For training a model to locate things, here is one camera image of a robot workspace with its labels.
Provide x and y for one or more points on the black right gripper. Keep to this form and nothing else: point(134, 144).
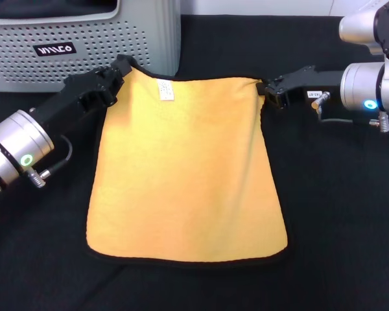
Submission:
point(317, 79)

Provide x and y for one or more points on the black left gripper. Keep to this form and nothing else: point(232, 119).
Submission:
point(74, 94)

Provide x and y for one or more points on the yellow and grey towel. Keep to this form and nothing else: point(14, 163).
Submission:
point(188, 168)

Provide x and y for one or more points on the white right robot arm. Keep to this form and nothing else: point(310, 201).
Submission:
point(366, 48)

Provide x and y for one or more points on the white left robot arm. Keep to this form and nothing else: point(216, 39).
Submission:
point(13, 145)

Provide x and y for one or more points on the grey perforated plastic storage box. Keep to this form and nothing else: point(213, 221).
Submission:
point(133, 42)

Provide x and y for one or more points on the black tablecloth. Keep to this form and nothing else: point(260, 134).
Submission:
point(337, 210)

